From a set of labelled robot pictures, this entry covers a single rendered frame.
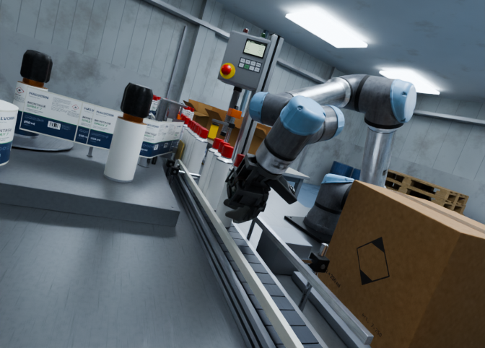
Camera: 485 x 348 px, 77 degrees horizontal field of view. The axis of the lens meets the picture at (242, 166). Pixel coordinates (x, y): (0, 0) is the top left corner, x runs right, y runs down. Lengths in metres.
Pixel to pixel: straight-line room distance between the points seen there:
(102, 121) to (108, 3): 4.33
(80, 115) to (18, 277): 0.69
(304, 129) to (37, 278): 0.52
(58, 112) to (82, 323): 0.81
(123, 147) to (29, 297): 0.51
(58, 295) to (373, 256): 0.58
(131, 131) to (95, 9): 4.51
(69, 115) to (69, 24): 4.19
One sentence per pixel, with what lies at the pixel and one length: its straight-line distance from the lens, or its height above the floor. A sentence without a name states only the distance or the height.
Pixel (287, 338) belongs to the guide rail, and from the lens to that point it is 0.50.
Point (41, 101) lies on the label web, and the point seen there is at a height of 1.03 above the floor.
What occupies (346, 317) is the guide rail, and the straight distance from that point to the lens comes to 0.52.
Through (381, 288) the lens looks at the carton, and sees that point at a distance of 0.68.
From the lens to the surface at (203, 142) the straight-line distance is 1.22.
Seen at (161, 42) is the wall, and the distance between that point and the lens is 5.57.
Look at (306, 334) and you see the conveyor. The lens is 0.58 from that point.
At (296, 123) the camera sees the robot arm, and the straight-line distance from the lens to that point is 0.56.
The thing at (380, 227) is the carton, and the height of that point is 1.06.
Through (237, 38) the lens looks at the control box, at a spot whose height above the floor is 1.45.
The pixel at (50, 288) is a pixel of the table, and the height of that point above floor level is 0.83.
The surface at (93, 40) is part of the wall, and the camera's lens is 5.37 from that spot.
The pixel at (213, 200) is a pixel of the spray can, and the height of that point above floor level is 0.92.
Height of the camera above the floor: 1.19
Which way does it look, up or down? 9 degrees down
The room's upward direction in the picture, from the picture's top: 18 degrees clockwise
